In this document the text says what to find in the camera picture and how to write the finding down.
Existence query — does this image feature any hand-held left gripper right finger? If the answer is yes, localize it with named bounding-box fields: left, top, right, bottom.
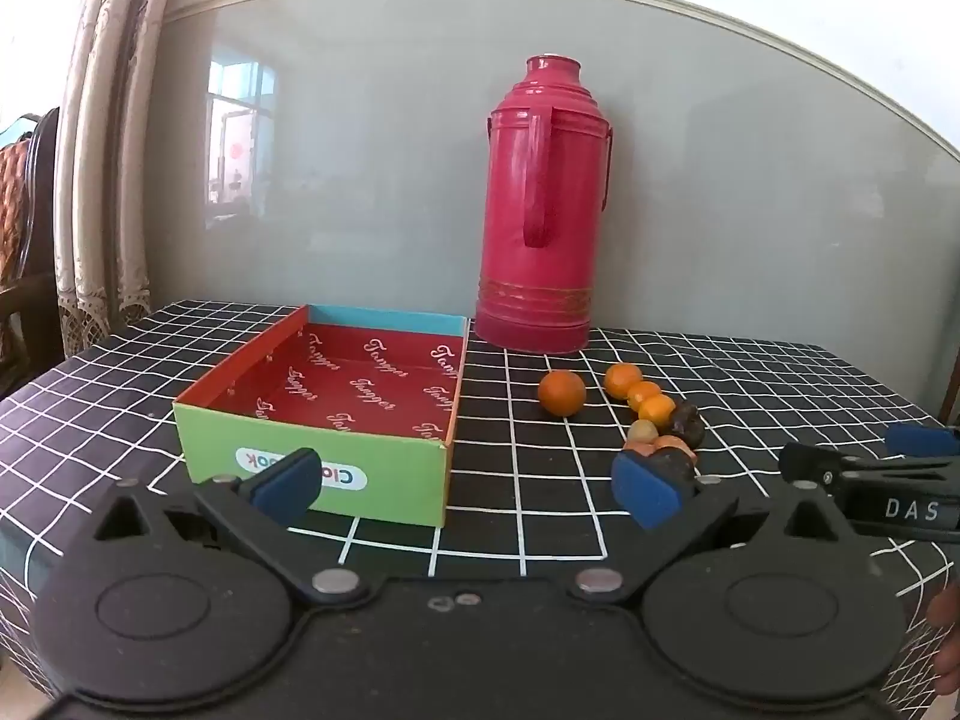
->
left=566, top=452, right=850, bottom=605

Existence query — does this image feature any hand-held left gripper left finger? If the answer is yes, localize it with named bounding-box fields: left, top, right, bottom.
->
left=90, top=448, right=376, bottom=605

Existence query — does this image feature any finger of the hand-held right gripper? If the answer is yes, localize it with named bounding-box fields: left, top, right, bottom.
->
left=778, top=442, right=890, bottom=494
left=883, top=422, right=960, bottom=460

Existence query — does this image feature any dark brown fruit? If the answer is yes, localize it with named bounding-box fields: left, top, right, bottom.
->
left=667, top=402, right=706, bottom=448
left=651, top=448, right=698, bottom=492

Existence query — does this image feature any small reddish orange fruit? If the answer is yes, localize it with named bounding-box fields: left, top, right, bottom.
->
left=622, top=435, right=697, bottom=460

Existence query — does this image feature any colourful cardboard box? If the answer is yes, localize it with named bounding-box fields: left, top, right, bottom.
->
left=172, top=304, right=471, bottom=528

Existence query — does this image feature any large orange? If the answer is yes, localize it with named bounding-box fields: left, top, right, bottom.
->
left=538, top=370, right=587, bottom=417

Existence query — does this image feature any person's right hand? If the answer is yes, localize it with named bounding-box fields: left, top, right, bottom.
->
left=926, top=591, right=960, bottom=695

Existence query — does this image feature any black checked tablecloth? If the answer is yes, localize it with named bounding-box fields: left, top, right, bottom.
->
left=0, top=300, right=960, bottom=720

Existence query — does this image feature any red thermos flask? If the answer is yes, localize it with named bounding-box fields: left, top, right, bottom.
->
left=474, top=54, right=614, bottom=353

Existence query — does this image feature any beige lace curtain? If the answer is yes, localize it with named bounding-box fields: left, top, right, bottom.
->
left=54, top=0, right=197, bottom=358

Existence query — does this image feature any wooden chair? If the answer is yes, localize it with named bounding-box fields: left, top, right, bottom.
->
left=0, top=109, right=65, bottom=400

